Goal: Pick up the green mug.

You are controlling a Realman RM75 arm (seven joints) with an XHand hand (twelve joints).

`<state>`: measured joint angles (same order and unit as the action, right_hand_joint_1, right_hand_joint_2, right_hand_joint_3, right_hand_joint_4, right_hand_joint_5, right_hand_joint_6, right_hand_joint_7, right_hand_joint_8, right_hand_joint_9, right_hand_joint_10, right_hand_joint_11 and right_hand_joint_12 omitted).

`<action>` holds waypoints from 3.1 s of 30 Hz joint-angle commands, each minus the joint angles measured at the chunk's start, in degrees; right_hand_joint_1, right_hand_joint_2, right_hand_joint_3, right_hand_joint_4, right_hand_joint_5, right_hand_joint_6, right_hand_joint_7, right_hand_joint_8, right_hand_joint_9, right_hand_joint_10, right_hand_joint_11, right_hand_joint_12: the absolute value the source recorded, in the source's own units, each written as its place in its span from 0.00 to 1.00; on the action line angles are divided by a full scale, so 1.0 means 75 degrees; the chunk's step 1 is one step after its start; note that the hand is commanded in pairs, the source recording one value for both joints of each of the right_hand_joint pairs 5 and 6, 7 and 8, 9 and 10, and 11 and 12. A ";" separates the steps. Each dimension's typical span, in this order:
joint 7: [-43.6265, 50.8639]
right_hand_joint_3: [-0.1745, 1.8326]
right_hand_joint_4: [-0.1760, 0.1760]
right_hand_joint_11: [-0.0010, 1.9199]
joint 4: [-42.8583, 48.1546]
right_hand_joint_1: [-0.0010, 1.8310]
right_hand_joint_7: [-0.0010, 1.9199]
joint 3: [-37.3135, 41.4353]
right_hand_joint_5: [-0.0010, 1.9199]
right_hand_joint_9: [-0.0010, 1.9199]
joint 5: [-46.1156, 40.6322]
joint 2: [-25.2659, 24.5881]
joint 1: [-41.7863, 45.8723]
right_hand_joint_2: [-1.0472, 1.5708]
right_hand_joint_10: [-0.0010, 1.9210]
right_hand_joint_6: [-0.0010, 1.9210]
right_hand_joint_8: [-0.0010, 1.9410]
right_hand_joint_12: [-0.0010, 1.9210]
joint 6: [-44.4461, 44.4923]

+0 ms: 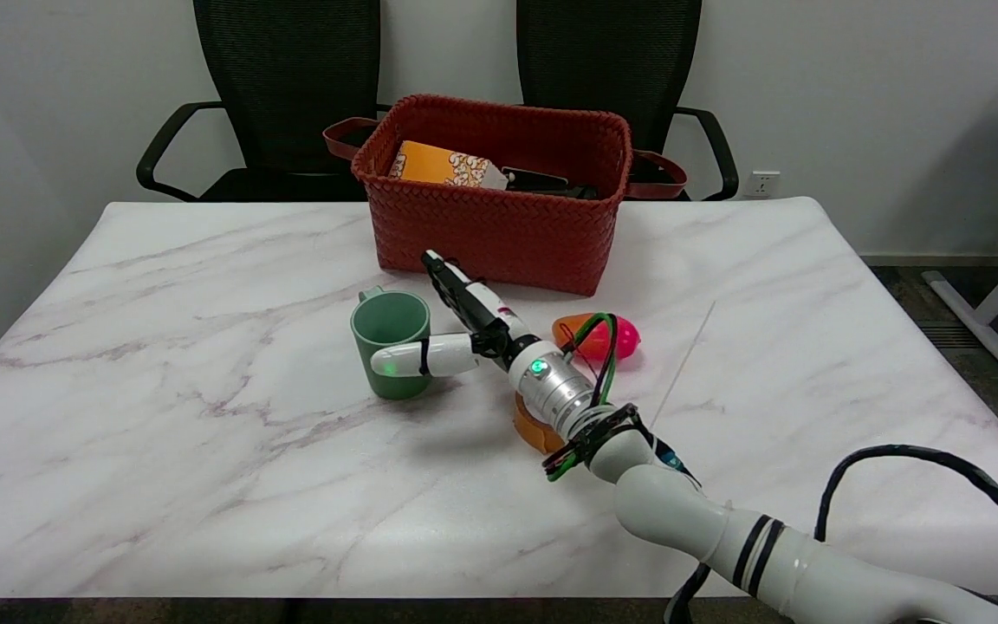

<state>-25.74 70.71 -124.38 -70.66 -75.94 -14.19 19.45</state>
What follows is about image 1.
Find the red orange toy mango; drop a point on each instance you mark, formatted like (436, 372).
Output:
(627, 336)

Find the white wall outlet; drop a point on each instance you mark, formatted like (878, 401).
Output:
(764, 184)

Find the red woven basket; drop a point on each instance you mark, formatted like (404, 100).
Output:
(494, 208)

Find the black mesh office chair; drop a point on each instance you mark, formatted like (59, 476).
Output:
(287, 87)
(607, 61)

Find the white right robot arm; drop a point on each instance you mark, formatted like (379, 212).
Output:
(724, 529)

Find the green mug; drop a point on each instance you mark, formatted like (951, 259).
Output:
(386, 322)

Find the orange patterned box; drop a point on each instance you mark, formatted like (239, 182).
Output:
(441, 165)

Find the white zip tie tail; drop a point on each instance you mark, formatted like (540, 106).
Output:
(685, 360)

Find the orange tape roll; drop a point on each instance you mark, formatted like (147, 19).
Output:
(534, 431)

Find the black flat item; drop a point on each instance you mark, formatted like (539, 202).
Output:
(536, 179)

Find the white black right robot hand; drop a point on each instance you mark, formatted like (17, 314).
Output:
(473, 308)

